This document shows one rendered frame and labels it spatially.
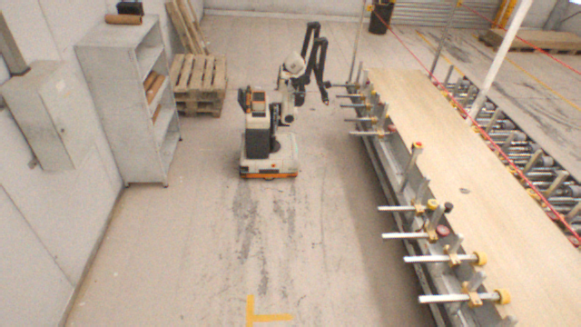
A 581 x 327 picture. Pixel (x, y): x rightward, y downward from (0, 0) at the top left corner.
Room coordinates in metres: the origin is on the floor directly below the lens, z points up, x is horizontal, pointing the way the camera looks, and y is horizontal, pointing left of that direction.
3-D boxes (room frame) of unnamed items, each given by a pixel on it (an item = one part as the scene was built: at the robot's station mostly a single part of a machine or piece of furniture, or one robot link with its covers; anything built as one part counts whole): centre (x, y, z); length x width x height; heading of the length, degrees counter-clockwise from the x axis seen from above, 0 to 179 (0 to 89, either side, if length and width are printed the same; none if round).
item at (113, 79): (2.88, 1.67, 0.78); 0.90 x 0.45 x 1.55; 8
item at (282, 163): (3.03, 0.35, 0.16); 0.67 x 0.64 x 0.25; 98
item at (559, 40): (8.58, -5.75, 0.23); 2.41 x 0.77 x 0.17; 100
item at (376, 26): (8.60, -1.70, 0.36); 0.59 x 0.58 x 0.73; 8
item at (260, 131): (3.02, 0.44, 0.59); 0.55 x 0.34 x 0.83; 8
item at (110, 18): (2.99, 1.70, 1.59); 0.30 x 0.08 x 0.08; 98
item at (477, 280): (1.00, -1.03, 0.89); 0.04 x 0.04 x 0.48; 8
